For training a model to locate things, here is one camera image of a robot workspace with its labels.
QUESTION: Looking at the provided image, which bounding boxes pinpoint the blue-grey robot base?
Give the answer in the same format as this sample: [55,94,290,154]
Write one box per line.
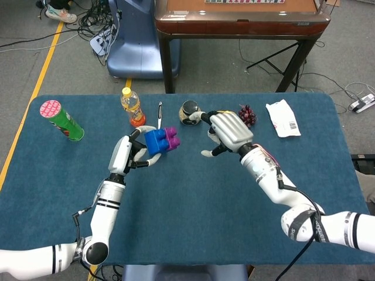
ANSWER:
[121,264,249,281]

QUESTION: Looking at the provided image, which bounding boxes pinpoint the orange drink bottle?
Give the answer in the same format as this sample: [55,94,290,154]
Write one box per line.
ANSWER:
[120,87,146,128]

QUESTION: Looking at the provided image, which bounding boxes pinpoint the white plastic packet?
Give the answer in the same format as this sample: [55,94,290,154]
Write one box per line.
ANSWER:
[265,99,302,138]

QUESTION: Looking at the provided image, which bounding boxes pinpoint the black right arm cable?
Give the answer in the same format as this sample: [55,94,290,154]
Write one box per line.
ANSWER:
[274,172,325,281]

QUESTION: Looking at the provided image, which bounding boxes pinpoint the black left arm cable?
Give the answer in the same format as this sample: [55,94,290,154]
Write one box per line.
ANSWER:
[71,206,99,281]

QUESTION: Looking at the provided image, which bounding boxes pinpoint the white power strip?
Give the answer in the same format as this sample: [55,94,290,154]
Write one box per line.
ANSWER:
[89,28,118,56]

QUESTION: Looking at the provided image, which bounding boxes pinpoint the bunch of dark grapes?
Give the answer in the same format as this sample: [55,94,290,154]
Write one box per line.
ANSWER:
[237,104,258,129]

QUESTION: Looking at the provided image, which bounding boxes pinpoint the blue purple toy block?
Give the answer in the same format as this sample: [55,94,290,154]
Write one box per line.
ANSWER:
[144,128,172,156]

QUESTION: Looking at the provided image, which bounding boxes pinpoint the grey power strip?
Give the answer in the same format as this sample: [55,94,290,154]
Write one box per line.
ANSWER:
[347,93,375,114]

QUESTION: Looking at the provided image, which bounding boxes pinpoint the green chips can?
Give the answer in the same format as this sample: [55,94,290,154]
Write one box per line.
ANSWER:
[39,99,86,142]

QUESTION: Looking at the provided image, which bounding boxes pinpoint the blue felt table cloth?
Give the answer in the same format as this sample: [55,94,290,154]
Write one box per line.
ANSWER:
[0,92,375,266]

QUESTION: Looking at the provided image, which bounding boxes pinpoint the brown mahjong table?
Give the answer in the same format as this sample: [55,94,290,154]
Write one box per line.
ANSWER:
[154,0,332,94]

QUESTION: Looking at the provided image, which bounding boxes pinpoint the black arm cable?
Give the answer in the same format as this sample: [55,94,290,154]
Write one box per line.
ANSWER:
[274,172,325,281]
[71,206,99,281]

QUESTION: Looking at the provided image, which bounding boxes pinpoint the tangled black floor cables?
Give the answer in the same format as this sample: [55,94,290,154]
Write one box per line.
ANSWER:
[66,0,121,67]

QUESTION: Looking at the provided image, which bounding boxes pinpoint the seated person in black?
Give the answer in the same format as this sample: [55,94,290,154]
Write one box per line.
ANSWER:
[36,0,78,25]

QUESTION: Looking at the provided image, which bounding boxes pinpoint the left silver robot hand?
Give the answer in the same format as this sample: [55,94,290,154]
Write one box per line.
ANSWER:
[108,125,163,176]

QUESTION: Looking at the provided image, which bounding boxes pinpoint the blue-grey machine pedestal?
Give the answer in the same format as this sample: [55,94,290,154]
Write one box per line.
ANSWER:
[106,0,181,80]

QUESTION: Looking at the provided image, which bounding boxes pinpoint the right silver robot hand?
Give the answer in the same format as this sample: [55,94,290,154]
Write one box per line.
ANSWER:
[189,110,254,158]

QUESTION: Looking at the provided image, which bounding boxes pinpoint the glass jar black lid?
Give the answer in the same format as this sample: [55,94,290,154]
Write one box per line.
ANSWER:
[179,100,203,126]

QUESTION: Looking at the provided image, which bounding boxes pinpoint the purple toy brick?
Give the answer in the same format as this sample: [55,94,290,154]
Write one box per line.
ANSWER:
[163,126,181,152]

